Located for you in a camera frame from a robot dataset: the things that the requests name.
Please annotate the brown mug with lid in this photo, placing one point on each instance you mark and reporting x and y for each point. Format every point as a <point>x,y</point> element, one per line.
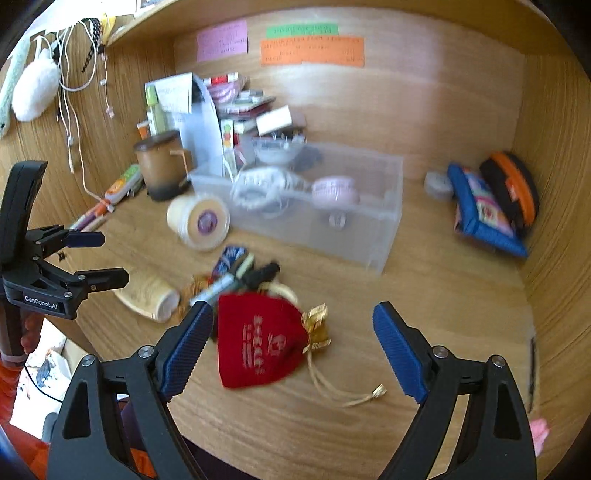
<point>157,166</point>

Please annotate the pink orange pen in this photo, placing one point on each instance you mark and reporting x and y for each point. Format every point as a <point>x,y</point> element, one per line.
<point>90,218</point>

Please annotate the white paper bag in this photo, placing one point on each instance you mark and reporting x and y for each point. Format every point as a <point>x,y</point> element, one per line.
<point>203,134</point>

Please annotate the stack of red packets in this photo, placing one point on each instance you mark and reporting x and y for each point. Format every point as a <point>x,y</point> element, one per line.
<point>240,101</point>

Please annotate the pink sticky note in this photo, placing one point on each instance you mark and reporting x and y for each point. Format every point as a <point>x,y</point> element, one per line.
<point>222,40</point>

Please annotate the white fluffy toy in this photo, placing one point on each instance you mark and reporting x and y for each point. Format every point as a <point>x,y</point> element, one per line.
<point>34,87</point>

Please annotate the fruit sticker strip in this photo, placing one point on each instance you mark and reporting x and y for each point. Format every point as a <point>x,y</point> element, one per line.
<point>227,134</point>

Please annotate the orange white glue tube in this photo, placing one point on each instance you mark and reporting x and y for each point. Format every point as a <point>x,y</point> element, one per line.
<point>121,184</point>

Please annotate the pink cloth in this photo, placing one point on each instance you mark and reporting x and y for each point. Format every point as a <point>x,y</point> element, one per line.
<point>539,430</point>

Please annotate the white cardboard box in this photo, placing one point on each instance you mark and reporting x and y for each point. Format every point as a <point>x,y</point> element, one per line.
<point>274,120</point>

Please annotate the pink round case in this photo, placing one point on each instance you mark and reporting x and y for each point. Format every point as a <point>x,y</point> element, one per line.
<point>334,191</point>

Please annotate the black orange pouch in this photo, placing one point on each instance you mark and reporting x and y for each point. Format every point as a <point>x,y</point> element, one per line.
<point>512,184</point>

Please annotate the clear plastic bowl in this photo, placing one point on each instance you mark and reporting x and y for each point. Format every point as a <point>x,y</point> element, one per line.
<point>277,150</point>

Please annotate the blue patterned pouch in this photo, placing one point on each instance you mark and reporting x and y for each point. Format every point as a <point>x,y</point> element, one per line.
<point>466,203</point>

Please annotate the small blue box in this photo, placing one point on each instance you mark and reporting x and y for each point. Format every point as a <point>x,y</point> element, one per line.
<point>228,261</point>

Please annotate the orange sticky note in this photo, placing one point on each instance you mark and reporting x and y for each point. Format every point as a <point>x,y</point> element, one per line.
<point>311,51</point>

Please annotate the person's left forearm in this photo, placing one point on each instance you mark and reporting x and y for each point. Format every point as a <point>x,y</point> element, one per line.
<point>7,392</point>

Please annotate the green spray bottle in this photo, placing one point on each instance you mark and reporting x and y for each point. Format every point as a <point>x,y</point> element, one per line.
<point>154,113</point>

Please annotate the person's left hand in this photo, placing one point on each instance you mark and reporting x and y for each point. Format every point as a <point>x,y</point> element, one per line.
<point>30,334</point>

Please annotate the green sticky note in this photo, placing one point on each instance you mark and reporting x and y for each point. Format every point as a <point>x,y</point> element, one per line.
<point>302,30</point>

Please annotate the white paper receipt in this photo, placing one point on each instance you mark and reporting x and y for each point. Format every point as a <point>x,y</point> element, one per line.
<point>173,94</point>

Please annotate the cream yellow tube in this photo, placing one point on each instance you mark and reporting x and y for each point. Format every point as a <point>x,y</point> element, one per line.
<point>147,290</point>

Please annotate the cream jar with purple label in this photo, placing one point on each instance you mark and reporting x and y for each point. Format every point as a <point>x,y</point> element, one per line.
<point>184,217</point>

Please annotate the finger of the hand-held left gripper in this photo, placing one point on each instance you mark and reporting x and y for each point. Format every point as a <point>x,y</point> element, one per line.
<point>85,239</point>
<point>108,278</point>

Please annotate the clear plastic bin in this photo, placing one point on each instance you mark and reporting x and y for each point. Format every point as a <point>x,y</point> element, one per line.
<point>369,221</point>

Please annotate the grey tape roll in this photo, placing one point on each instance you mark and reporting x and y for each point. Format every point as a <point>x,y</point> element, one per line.
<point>438,187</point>

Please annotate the small orange bottle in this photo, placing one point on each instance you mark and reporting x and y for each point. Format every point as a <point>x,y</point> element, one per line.
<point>143,130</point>

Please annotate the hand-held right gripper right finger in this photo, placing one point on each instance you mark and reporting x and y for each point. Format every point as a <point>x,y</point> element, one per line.
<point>400,351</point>

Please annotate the teal fluffy cloth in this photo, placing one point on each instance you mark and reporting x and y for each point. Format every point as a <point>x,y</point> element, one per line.
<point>9,87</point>

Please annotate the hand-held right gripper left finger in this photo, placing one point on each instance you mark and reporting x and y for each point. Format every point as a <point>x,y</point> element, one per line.
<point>189,342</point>

